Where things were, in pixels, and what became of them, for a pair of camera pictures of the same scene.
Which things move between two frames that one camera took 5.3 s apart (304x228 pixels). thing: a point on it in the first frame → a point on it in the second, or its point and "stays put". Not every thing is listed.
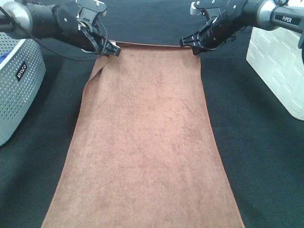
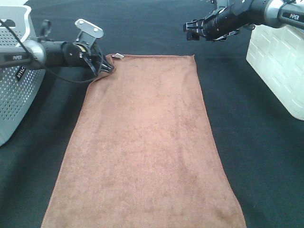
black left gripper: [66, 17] → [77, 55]
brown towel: [147, 151] stays put
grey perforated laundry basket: [23, 73] stays put
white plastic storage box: [276, 56] stays put
